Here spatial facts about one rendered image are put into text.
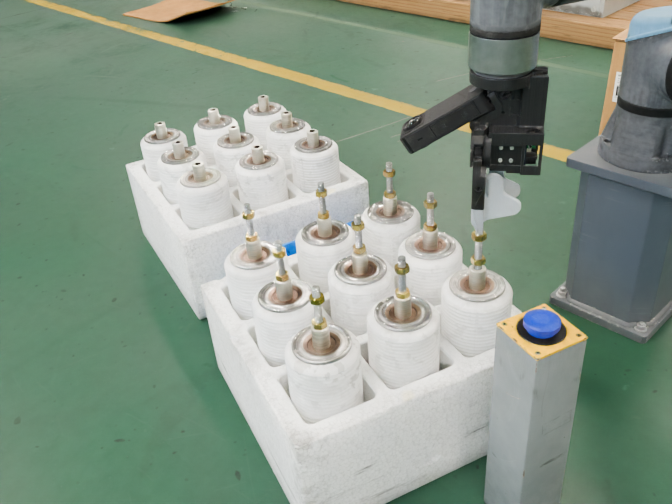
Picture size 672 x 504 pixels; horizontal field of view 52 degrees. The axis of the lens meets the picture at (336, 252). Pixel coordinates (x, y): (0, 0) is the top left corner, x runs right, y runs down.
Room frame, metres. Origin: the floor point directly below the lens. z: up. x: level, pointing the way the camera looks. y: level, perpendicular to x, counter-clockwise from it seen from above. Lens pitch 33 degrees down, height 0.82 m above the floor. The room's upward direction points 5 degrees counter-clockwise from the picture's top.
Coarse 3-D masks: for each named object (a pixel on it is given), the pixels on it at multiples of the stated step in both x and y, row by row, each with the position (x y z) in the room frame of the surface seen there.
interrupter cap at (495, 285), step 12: (456, 276) 0.78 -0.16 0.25; (468, 276) 0.78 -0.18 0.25; (492, 276) 0.77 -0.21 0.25; (456, 288) 0.75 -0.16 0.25; (468, 288) 0.75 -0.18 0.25; (492, 288) 0.74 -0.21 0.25; (504, 288) 0.74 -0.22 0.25; (468, 300) 0.72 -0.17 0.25; (480, 300) 0.72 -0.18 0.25; (492, 300) 0.72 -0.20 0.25
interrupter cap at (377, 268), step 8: (368, 256) 0.85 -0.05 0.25; (376, 256) 0.84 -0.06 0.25; (336, 264) 0.83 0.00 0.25; (344, 264) 0.83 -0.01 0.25; (352, 264) 0.83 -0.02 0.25; (368, 264) 0.83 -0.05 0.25; (376, 264) 0.82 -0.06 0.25; (384, 264) 0.82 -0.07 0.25; (336, 272) 0.81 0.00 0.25; (344, 272) 0.81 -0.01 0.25; (352, 272) 0.81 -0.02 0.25; (368, 272) 0.81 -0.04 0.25; (376, 272) 0.80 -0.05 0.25; (384, 272) 0.80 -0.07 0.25; (344, 280) 0.79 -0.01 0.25; (352, 280) 0.79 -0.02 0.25; (360, 280) 0.79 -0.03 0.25; (368, 280) 0.79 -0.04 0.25; (376, 280) 0.79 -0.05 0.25
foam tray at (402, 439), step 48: (240, 336) 0.78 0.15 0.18; (240, 384) 0.77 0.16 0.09; (288, 384) 0.69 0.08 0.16; (384, 384) 0.66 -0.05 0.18; (432, 384) 0.65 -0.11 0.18; (480, 384) 0.67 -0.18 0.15; (288, 432) 0.59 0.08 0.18; (336, 432) 0.58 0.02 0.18; (384, 432) 0.61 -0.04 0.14; (432, 432) 0.64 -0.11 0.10; (480, 432) 0.67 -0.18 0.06; (288, 480) 0.61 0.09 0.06; (336, 480) 0.58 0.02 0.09; (384, 480) 0.61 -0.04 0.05; (432, 480) 0.64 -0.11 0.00
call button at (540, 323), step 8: (528, 312) 0.59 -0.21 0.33; (536, 312) 0.59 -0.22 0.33; (544, 312) 0.59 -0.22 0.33; (552, 312) 0.59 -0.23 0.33; (528, 320) 0.58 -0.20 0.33; (536, 320) 0.58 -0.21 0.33; (544, 320) 0.58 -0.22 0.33; (552, 320) 0.58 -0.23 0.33; (560, 320) 0.58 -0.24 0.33; (528, 328) 0.57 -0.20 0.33; (536, 328) 0.57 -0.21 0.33; (544, 328) 0.57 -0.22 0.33; (552, 328) 0.57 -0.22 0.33; (560, 328) 0.57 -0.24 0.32; (536, 336) 0.57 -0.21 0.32; (544, 336) 0.56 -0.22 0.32; (552, 336) 0.57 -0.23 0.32
